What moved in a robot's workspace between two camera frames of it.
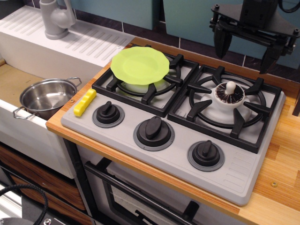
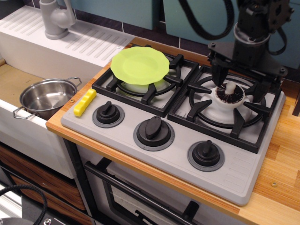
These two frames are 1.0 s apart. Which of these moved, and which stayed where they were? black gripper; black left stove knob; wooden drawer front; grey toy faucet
Moved: black gripper
Stayed: wooden drawer front; black left stove knob; grey toy faucet
